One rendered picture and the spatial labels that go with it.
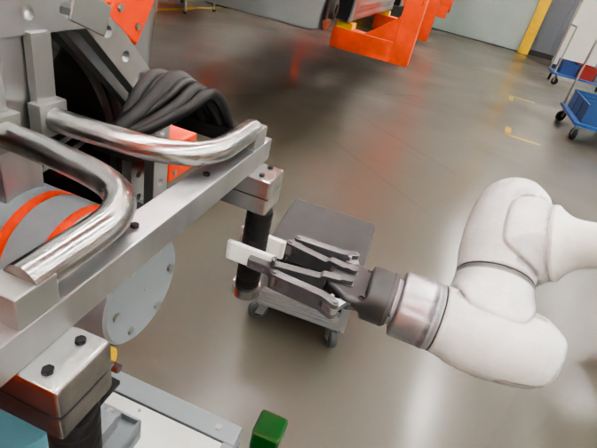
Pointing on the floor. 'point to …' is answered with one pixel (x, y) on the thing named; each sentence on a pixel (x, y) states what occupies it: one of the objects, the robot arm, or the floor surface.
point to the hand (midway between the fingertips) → (255, 249)
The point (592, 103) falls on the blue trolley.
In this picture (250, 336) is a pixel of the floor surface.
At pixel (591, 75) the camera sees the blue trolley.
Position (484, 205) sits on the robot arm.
